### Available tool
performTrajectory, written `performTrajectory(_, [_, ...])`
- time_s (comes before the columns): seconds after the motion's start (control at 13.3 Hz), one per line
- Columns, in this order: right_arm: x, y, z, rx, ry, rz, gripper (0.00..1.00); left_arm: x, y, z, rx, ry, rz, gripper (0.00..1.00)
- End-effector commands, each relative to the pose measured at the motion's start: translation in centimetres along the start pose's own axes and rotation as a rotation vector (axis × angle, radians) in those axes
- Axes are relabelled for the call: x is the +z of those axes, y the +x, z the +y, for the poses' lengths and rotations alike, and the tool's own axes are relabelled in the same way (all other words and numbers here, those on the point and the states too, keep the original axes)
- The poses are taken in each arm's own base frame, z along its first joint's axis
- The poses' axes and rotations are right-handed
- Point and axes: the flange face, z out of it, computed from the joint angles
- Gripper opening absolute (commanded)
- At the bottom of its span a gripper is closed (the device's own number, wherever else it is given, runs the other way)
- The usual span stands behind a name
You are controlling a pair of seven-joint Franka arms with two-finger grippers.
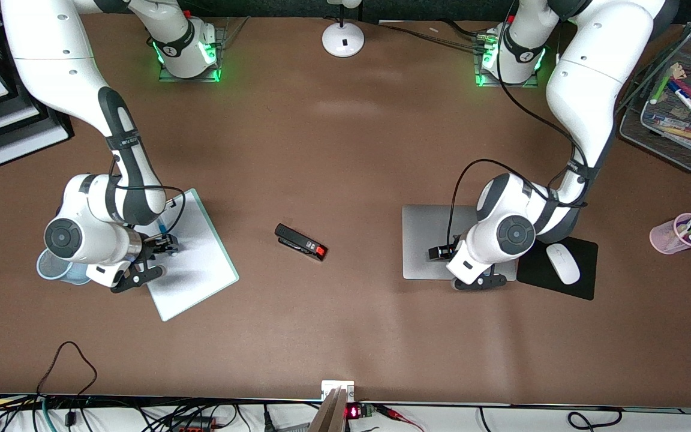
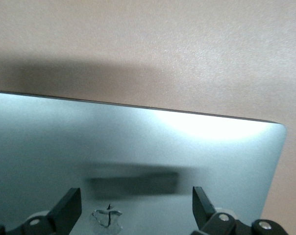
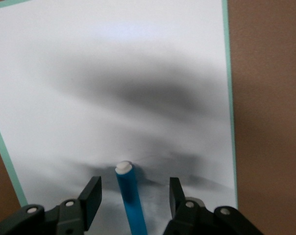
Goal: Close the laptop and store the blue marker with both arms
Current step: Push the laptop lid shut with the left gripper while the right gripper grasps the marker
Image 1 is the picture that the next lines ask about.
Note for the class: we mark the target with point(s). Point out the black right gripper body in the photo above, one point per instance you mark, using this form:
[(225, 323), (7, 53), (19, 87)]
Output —
[(155, 246)]

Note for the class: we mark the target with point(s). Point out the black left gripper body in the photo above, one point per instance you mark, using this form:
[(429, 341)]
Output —
[(448, 250)]

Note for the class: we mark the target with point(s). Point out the silver laptop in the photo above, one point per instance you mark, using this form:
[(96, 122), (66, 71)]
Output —
[(420, 228)]

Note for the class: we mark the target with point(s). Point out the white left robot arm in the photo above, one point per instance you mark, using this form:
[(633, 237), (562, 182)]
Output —
[(585, 78)]

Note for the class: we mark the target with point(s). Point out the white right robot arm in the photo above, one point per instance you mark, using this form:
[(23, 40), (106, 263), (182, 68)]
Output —
[(69, 60)]

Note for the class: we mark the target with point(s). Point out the white labelled marker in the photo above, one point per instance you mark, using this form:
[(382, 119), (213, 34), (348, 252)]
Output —
[(666, 120)]

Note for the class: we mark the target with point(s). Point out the yellow marker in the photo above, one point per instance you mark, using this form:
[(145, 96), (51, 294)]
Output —
[(681, 132)]

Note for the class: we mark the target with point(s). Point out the green marker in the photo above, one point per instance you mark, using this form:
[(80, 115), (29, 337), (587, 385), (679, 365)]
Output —
[(660, 89)]

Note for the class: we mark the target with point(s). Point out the blue capped white marker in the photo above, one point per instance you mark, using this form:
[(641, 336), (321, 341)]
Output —
[(687, 102)]

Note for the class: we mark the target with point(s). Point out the mint green clipboard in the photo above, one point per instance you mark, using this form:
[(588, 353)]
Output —
[(218, 240)]

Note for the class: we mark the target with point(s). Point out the white paper sheet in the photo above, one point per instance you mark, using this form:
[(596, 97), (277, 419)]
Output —
[(201, 282)]

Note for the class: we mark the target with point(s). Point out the black mouse pad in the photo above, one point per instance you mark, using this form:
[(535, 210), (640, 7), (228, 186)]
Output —
[(534, 285)]

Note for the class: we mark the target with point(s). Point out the light blue mesh cup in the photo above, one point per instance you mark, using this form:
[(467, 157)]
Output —
[(63, 273)]

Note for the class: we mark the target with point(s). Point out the white computer mouse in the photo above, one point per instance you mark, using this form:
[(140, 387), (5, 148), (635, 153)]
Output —
[(563, 264)]

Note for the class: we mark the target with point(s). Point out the black and red stapler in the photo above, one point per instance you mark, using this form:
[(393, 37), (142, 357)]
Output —
[(297, 241)]

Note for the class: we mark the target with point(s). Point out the white mounting block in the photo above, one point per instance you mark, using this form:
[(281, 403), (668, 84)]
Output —
[(329, 387)]

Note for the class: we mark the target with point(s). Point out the red LED circuit board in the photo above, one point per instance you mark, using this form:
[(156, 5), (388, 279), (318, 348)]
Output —
[(363, 411)]

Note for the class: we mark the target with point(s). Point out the orange device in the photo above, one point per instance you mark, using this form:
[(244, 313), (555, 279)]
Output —
[(198, 426)]

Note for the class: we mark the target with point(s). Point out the pink mesh pen cup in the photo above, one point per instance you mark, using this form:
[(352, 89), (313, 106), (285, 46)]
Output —
[(663, 240)]

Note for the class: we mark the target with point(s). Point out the white round-base stand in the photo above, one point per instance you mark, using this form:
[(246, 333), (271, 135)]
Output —
[(343, 42)]

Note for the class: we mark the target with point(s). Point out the black mesh desk tray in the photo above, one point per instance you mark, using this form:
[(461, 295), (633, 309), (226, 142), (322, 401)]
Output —
[(669, 156)]

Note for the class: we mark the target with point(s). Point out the black right camera mount bracket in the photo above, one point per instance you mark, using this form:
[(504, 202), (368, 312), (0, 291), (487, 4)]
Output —
[(135, 281)]

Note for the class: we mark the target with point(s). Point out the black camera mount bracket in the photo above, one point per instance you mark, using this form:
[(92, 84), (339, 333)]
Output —
[(135, 281), (483, 282)]

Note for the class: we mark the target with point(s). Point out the black left camera mount bracket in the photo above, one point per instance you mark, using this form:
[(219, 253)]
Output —
[(483, 282)]

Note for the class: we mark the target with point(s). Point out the clear arm base plate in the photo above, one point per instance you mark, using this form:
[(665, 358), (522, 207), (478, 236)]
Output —
[(168, 77), (486, 83)]

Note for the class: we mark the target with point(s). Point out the grey mount beam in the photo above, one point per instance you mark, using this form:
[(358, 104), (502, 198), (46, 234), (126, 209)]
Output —
[(329, 417)]

